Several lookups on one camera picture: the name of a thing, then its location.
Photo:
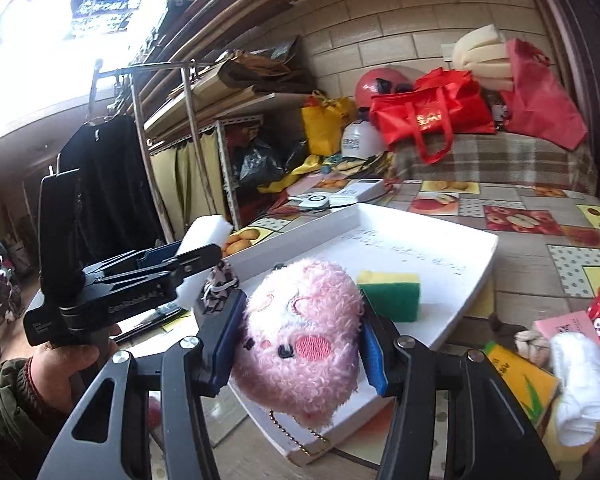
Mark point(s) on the olive curtain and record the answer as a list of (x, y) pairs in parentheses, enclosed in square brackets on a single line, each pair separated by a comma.
[(200, 175)]

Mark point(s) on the white remote control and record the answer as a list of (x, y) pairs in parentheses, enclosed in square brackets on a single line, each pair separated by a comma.
[(362, 187)]

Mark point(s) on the red helmet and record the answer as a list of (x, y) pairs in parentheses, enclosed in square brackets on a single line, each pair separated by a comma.
[(370, 87)]

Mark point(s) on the red tote bag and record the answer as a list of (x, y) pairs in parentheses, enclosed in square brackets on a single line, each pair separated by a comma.
[(430, 105)]

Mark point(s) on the red nonwoven bag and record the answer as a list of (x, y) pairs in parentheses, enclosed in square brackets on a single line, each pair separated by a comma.
[(540, 95)]

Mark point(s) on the person's left forearm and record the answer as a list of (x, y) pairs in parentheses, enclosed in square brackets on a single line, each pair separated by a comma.
[(5, 410)]

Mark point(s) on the metal clothes rack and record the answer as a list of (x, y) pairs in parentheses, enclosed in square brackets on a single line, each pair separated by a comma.
[(192, 125)]

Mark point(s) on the black garment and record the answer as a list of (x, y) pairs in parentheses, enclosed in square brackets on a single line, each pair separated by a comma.
[(110, 185)]

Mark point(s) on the white foam pieces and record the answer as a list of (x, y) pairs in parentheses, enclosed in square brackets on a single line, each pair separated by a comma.
[(480, 55)]

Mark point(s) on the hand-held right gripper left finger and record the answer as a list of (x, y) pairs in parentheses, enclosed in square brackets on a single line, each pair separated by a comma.
[(225, 340)]

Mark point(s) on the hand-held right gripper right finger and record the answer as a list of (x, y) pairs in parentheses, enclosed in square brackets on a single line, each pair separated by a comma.
[(376, 360)]

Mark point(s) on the white round device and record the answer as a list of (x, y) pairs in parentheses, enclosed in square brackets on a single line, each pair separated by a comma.
[(314, 201)]

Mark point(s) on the cardboard sheets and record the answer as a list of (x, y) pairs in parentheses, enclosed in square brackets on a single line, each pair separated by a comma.
[(230, 85)]

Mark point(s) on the yellow bag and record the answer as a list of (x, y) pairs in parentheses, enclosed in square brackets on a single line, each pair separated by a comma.
[(325, 125)]

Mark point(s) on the yellow green packet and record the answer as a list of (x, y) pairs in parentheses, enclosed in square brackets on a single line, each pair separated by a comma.
[(520, 375)]

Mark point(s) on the white sponge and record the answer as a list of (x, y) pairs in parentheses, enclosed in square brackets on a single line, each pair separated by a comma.
[(205, 232)]

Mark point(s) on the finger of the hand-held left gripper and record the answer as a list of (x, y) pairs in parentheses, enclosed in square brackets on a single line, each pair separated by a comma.
[(195, 260), (157, 256)]

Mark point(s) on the person's left hand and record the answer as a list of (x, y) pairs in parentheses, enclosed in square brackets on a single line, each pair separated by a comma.
[(60, 370)]

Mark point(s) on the black white scrunchie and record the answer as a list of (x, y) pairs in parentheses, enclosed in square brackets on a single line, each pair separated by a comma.
[(220, 280)]

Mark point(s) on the wooden boards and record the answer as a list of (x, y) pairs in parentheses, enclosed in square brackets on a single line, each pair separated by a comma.
[(260, 0)]

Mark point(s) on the green yellow sponge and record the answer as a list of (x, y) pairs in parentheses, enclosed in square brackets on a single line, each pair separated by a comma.
[(390, 295)]

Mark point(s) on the pink plush toy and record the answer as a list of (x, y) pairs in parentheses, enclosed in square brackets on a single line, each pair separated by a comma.
[(300, 320)]

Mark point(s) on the plaid sofa cover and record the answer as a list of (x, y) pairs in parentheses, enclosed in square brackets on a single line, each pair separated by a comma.
[(505, 160)]

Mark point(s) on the black plastic bag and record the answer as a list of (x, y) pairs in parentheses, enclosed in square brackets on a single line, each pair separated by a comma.
[(260, 162)]

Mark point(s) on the white tray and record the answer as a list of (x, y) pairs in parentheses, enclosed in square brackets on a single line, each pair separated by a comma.
[(430, 240)]

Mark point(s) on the white rolled cloth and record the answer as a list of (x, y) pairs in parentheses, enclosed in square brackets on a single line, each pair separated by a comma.
[(580, 385)]

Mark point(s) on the brown plush toy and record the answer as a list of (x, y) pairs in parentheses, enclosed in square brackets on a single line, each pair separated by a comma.
[(527, 342)]

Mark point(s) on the white helmet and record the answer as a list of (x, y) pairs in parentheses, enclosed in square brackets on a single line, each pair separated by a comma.
[(360, 142)]

